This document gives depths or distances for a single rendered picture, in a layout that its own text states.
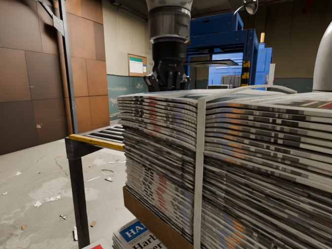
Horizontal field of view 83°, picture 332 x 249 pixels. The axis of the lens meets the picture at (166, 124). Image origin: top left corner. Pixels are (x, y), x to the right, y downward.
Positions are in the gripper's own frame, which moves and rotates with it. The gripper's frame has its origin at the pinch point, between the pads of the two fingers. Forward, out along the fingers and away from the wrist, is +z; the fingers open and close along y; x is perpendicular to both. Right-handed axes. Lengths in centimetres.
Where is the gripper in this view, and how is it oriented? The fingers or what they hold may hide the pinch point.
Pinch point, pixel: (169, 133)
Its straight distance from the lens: 45.5
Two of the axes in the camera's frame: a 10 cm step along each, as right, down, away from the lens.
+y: 7.5, -1.4, 6.5
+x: -6.6, -1.6, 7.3
